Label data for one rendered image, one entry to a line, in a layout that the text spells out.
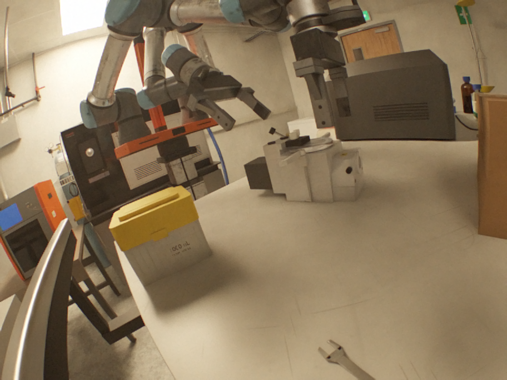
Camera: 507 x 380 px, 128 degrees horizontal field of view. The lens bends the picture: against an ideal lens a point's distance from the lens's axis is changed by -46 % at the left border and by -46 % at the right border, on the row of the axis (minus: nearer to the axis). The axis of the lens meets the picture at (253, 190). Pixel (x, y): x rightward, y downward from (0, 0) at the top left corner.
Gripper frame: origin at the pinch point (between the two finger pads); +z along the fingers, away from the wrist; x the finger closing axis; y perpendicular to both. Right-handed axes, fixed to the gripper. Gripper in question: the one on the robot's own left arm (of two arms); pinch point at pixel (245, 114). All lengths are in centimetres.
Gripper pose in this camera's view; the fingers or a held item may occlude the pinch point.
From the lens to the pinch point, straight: 50.9
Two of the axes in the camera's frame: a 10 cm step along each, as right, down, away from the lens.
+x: 5.8, -4.0, 7.1
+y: 4.4, -5.8, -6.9
